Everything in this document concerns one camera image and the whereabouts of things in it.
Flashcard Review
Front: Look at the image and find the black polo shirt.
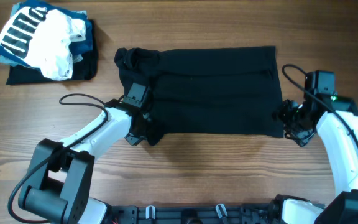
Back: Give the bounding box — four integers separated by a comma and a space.
114, 46, 283, 146

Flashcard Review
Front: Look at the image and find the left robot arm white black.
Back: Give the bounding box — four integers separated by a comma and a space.
8, 96, 147, 223

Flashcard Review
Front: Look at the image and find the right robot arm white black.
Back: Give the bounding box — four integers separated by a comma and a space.
275, 94, 358, 223

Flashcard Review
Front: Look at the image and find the black folded garment bottom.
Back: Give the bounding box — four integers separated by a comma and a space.
6, 29, 99, 85

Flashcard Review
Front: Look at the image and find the light grey folded garment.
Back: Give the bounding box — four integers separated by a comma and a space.
0, 2, 88, 68

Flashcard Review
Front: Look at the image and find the blue folded shirt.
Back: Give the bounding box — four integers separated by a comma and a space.
0, 0, 93, 68

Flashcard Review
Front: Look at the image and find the white black printed folded shirt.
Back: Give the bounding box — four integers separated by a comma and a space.
0, 6, 86, 81

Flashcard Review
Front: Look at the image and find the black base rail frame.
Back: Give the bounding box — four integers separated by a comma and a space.
105, 203, 285, 224

